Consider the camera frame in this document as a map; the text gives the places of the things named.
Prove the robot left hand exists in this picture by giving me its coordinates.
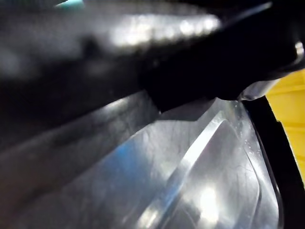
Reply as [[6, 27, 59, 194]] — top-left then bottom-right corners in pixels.
[[0, 0, 305, 113]]

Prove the glossy black sole-shaped part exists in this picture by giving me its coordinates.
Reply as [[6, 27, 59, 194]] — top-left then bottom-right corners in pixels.
[[0, 71, 305, 229]]

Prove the yellow shelf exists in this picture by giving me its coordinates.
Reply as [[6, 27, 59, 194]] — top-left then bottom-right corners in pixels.
[[265, 70, 305, 186]]

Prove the teal object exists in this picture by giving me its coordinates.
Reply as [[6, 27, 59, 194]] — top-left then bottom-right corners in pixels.
[[54, 0, 85, 8]]

